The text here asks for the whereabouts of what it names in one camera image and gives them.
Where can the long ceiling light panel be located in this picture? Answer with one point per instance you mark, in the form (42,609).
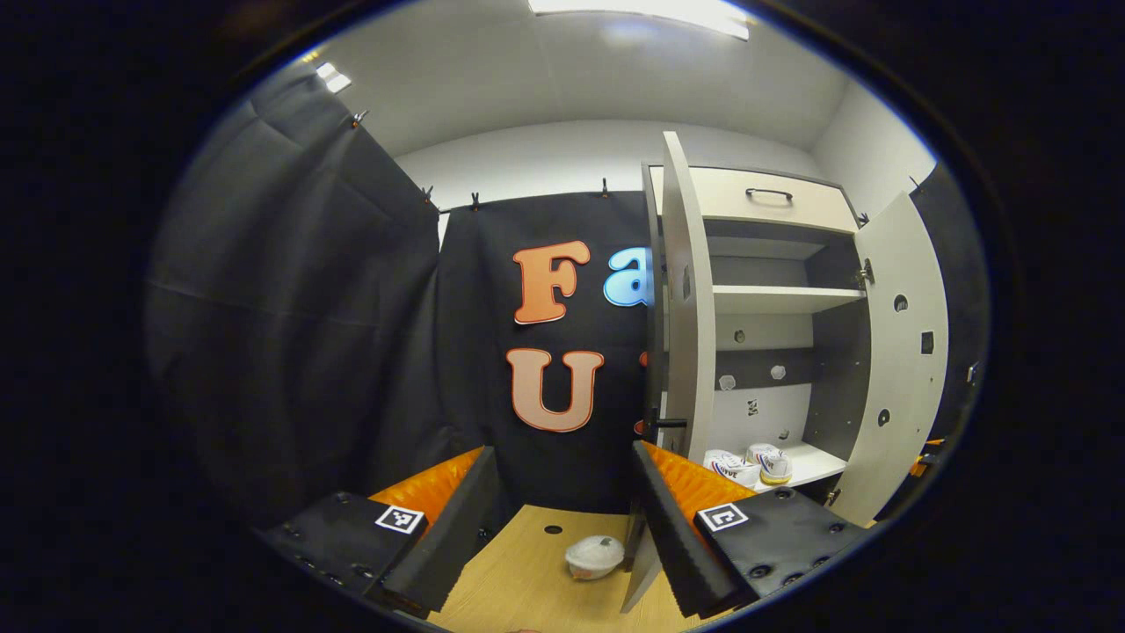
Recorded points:
(650,13)

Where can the white cabinet door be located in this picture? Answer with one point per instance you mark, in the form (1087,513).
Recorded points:
(896,369)
(690,352)

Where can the white cabinet drawer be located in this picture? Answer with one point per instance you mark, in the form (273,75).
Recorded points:
(729,198)

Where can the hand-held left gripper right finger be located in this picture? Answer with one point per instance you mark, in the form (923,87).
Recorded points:
(672,545)

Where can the white shoe red blue stripes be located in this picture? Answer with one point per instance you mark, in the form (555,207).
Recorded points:
(775,464)
(729,466)

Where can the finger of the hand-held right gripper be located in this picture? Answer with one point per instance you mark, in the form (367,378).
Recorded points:
(920,466)

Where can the white shoe cabinet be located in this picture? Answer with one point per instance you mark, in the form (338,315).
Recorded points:
(773,299)

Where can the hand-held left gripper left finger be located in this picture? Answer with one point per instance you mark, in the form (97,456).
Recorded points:
(448,545)

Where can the black backdrop cloth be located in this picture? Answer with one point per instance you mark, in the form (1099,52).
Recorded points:
(290,308)

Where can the white crumpled plastic bag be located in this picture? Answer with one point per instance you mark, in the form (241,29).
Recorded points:
(593,556)

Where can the small ceiling light panel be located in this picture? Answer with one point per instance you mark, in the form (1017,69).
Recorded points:
(334,79)

